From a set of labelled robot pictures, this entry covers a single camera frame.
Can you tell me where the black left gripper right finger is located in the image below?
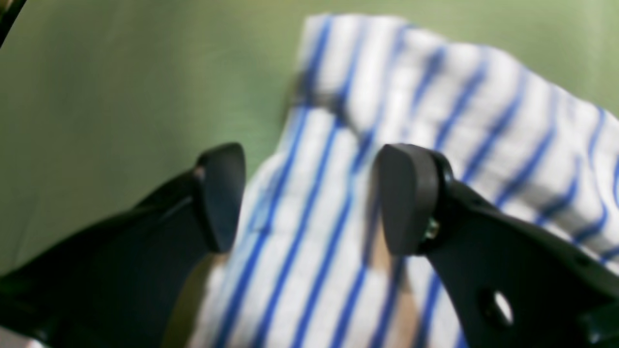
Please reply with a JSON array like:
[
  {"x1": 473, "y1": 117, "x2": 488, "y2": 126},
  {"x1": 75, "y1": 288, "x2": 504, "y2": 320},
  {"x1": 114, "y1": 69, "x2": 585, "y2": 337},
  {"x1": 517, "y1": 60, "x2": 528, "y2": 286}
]
[{"x1": 376, "y1": 144, "x2": 619, "y2": 348}]

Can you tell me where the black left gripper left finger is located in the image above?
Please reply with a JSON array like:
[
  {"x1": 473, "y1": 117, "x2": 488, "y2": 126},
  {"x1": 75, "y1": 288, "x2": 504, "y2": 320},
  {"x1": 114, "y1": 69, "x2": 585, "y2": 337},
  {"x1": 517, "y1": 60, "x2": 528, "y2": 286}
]
[{"x1": 0, "y1": 143, "x2": 246, "y2": 348}]

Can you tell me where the blue white striped t-shirt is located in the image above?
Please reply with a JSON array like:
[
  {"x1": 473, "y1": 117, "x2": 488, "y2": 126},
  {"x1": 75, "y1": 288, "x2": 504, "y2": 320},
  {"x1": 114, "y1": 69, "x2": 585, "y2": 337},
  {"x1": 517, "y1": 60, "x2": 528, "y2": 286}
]
[{"x1": 188, "y1": 14, "x2": 618, "y2": 348}]

